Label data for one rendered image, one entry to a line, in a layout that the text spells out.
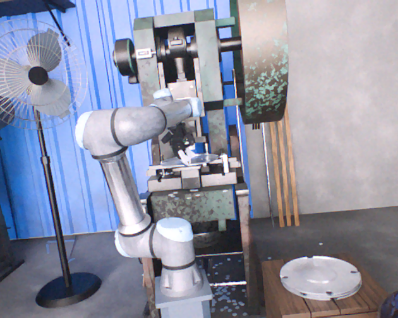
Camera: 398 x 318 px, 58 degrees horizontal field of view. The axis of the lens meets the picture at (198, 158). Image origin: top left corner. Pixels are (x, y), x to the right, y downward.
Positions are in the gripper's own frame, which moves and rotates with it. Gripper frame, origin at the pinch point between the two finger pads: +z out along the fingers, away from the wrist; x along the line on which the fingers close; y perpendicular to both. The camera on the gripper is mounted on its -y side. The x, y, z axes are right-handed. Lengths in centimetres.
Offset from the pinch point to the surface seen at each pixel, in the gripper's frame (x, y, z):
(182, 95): 22.5, -12.3, -24.9
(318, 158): 149, -27, 85
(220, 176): 13.6, 2.6, 16.0
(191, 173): 3.8, -5.5, 8.8
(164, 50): 28, -19, -47
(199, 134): 19.8, -7.9, -4.7
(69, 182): 8, -182, 35
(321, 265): 2, 55, 46
